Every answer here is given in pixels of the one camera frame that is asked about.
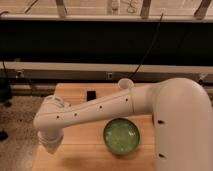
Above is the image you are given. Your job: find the black chair base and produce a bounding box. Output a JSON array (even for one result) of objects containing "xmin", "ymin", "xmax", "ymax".
[{"xmin": 0, "ymin": 79, "xmax": 12, "ymax": 141}]

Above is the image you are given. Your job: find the black power cable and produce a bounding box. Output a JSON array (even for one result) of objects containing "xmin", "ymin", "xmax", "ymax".
[{"xmin": 128, "ymin": 12, "xmax": 165, "ymax": 81}]

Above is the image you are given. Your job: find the green bowl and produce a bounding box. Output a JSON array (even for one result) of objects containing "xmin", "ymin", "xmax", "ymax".
[{"xmin": 103, "ymin": 118, "xmax": 140, "ymax": 155}]

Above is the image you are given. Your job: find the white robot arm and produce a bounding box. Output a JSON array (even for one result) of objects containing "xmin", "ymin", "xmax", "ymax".
[{"xmin": 33, "ymin": 78, "xmax": 213, "ymax": 171}]

